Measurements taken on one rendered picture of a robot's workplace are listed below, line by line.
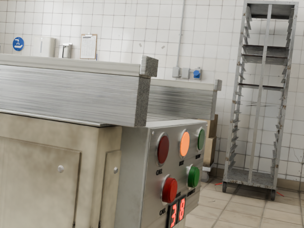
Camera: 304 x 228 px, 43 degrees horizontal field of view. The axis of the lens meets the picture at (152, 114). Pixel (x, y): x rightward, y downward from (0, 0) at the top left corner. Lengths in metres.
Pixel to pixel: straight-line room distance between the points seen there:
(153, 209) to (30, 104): 0.18
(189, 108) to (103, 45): 4.41
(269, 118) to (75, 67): 4.10
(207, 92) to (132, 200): 0.28
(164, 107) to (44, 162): 0.31
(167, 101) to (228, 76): 3.85
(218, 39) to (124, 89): 4.22
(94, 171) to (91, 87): 0.08
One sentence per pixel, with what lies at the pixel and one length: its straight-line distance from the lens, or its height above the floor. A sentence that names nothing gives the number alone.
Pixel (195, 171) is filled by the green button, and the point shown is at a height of 0.77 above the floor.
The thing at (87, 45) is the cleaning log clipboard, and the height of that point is 1.41.
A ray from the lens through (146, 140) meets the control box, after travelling 0.40.
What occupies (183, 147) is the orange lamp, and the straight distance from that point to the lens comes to 0.51.
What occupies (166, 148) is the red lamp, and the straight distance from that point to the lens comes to 0.45.
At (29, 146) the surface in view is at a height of 0.81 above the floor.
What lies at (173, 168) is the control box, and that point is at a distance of 0.49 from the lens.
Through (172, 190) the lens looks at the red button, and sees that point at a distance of 0.47.
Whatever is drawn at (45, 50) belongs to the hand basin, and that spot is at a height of 1.28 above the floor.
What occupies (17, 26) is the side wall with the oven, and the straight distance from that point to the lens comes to 5.80.
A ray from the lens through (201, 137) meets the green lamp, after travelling 0.59.
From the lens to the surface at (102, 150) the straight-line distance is 0.38.
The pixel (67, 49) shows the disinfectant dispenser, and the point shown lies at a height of 1.32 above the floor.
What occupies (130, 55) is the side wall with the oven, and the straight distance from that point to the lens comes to 4.86.
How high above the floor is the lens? 0.87
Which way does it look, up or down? 3 degrees down
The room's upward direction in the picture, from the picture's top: 6 degrees clockwise
